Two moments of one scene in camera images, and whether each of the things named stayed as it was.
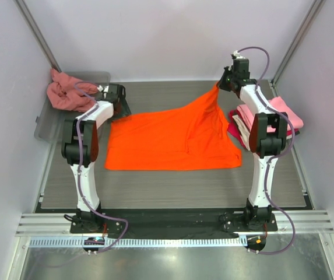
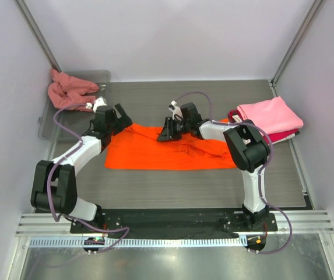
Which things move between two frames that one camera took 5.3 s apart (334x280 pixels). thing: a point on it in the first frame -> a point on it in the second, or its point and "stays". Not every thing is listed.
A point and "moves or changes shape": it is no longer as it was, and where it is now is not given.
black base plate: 174,223 stays
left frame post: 23,9 stays
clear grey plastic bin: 48,123 stays
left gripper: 125,111 -> 125,120
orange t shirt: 195,136 moves or changes shape
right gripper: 221,83 -> 168,133
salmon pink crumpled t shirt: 69,94 stays
